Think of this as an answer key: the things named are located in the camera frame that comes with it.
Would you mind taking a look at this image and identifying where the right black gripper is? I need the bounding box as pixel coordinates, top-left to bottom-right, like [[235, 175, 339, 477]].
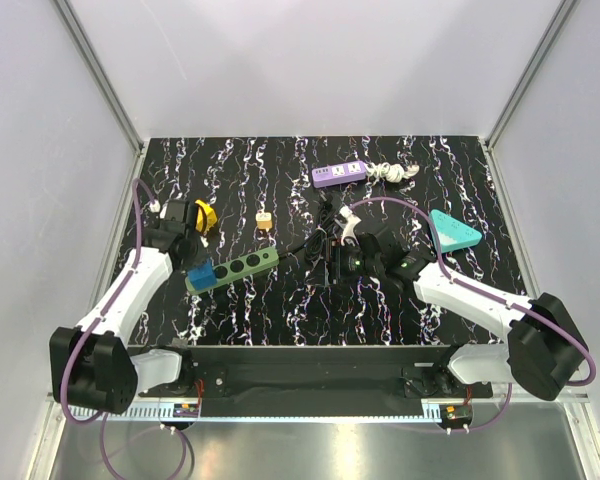
[[304, 238, 383, 287]]

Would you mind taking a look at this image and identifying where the yellow cube socket adapter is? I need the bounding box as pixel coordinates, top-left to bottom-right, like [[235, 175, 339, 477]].
[[194, 199, 218, 235]]

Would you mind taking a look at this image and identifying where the blue cube socket adapter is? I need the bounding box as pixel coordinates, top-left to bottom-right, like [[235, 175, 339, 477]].
[[187, 259, 217, 291]]

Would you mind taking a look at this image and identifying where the green power strip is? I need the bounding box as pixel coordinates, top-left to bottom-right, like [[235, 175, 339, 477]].
[[185, 247, 280, 295]]

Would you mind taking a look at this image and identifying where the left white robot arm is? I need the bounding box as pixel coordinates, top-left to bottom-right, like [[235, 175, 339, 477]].
[[49, 200, 217, 415]]

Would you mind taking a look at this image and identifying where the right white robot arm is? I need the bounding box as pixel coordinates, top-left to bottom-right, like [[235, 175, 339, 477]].
[[318, 201, 596, 401]]

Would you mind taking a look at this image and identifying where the small orange plug adapter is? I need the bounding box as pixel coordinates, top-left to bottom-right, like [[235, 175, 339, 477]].
[[256, 211, 273, 232]]

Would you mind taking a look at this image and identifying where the purple power strip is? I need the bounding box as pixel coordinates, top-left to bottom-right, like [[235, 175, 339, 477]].
[[311, 160, 367, 188]]

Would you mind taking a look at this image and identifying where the teal triangular power strip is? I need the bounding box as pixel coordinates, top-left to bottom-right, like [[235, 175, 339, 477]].
[[429, 209, 483, 254]]

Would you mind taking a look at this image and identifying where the black power strip cable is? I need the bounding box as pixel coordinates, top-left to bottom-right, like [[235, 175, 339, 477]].
[[277, 197, 341, 266]]

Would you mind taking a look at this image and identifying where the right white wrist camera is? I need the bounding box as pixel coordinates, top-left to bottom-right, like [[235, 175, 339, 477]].
[[335, 205, 361, 246]]

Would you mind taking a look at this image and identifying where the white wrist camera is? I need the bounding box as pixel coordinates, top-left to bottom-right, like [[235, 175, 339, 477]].
[[335, 205, 361, 246], [149, 199, 189, 223]]

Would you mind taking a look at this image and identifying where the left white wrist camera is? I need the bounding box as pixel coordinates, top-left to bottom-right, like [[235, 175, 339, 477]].
[[149, 199, 189, 223]]

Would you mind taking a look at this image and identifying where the white coiled cable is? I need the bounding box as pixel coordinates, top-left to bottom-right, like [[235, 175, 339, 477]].
[[365, 161, 422, 185]]

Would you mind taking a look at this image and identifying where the white slotted cable duct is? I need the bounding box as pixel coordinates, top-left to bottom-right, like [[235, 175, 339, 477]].
[[67, 404, 204, 420]]

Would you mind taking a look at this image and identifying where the aluminium frame rail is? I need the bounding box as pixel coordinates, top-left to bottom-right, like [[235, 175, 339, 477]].
[[482, 365, 584, 401]]

